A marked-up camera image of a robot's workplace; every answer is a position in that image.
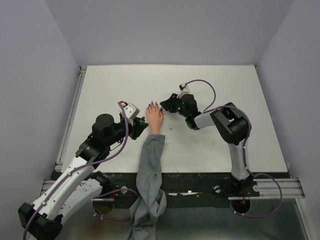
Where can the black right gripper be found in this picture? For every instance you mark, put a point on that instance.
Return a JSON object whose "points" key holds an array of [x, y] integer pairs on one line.
{"points": [[169, 104]]}

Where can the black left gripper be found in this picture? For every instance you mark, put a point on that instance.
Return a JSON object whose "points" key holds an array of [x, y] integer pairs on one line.
{"points": [[136, 128]]}

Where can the nail polish bottle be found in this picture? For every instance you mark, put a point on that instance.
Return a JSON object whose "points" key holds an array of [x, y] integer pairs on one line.
{"points": [[142, 120]]}

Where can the grey sleeve forearm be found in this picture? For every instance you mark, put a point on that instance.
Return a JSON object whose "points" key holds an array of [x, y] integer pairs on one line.
{"points": [[152, 201]]}

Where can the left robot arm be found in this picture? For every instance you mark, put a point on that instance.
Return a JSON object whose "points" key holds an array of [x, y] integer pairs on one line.
{"points": [[79, 183]]}

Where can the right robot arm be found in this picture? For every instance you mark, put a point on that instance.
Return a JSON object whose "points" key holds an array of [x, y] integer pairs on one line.
{"points": [[230, 122]]}

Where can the mannequin hand with painted nails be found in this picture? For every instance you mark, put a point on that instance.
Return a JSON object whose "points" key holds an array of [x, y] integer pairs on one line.
{"points": [[155, 117]]}

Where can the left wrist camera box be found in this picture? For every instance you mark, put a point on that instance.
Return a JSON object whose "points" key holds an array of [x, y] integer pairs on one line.
{"points": [[131, 112]]}

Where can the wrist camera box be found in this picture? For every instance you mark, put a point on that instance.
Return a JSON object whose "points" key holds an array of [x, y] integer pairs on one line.
{"points": [[184, 90], [131, 112]]}

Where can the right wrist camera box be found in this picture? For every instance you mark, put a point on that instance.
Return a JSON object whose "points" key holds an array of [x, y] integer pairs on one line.
{"points": [[184, 90]]}

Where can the black mounting base plate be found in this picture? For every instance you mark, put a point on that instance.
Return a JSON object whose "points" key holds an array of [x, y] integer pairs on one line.
{"points": [[183, 190]]}

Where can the aluminium rail left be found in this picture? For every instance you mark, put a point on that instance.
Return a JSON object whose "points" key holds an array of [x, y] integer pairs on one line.
{"points": [[71, 115]]}

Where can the aluminium rail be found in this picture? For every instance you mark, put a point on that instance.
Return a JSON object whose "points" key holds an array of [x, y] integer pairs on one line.
{"points": [[291, 188], [71, 115]]}

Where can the aluminium rail front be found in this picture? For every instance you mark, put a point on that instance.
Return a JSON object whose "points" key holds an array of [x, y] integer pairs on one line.
{"points": [[291, 188]]}

